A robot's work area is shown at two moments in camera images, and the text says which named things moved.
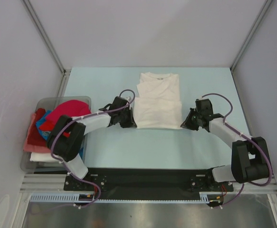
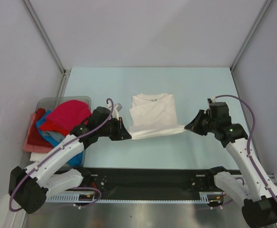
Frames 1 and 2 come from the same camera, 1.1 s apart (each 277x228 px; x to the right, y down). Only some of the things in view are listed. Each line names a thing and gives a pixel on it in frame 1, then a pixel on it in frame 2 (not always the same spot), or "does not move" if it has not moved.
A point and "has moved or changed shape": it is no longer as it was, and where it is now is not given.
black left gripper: [130, 123] -> [121, 133]
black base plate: [147, 183] does not move
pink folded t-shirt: [34, 148] does not move
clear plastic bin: [37, 156] does not move
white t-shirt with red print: [158, 105] has moved or changed shape
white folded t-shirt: [42, 156] does not move
